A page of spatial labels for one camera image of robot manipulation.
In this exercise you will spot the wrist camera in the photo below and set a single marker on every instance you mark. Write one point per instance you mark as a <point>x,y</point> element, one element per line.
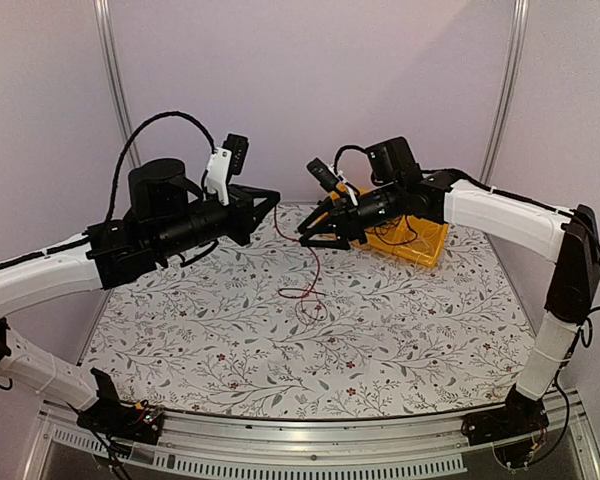
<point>224,162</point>
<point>332,181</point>

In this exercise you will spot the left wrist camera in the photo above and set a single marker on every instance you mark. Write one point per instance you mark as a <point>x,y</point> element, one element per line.
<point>224,162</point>

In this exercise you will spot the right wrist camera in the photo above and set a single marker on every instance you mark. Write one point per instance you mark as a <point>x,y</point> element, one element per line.
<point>332,181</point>

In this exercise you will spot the floral table mat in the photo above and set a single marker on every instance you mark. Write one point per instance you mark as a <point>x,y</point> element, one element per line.
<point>273,330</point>

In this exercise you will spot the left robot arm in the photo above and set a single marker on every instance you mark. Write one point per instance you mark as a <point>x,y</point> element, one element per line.
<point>168,216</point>

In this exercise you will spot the right aluminium frame post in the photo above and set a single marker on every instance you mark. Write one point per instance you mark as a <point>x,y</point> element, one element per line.
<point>513,60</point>

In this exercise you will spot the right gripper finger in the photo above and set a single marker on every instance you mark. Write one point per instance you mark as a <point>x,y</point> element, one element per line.
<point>325,240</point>
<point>322,209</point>

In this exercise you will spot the left aluminium frame post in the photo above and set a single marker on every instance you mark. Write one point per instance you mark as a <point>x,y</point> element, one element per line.
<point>112,68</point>

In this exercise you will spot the yellow three-compartment bin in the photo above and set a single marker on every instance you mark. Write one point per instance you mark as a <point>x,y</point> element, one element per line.
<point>418,240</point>

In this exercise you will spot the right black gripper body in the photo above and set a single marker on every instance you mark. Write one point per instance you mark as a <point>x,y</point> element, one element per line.
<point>351,219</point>

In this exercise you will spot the aluminium front rail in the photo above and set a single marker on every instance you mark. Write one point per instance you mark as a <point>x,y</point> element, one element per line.
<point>199,446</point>

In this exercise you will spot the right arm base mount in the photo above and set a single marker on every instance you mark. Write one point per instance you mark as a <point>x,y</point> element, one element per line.
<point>521,423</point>

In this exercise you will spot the aluminium frame post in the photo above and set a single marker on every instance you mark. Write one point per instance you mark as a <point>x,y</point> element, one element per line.
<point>513,60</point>
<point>112,68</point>

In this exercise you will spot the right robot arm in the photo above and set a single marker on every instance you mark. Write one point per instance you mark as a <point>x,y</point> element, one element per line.
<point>568,238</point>

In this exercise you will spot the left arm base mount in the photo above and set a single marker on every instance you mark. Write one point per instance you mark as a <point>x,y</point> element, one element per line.
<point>140,422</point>

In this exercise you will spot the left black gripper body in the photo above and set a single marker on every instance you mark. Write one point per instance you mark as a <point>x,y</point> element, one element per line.
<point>239,229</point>

